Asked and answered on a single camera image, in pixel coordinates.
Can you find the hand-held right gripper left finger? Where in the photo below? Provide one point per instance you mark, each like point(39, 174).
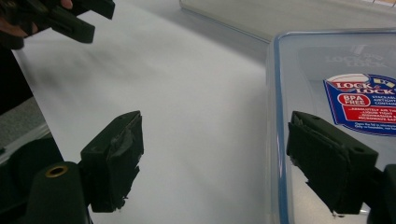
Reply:
point(109, 168)

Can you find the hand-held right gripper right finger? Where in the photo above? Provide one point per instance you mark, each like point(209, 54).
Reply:
point(330, 168)

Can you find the clear plastic container blue seal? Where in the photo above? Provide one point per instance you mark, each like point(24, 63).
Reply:
point(311, 77)

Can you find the translucent plastic box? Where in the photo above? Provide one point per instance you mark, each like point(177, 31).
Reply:
point(295, 15)

